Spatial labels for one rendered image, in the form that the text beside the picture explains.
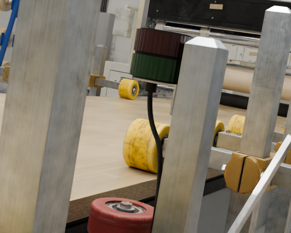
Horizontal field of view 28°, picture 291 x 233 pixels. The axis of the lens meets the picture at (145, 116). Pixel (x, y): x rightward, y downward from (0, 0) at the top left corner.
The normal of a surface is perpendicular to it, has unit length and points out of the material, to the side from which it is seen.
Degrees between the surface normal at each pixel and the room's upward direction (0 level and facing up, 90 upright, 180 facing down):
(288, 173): 90
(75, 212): 90
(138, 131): 53
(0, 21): 90
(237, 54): 90
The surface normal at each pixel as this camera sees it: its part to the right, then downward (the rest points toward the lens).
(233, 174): -0.45, 0.01
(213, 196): 0.88, 0.19
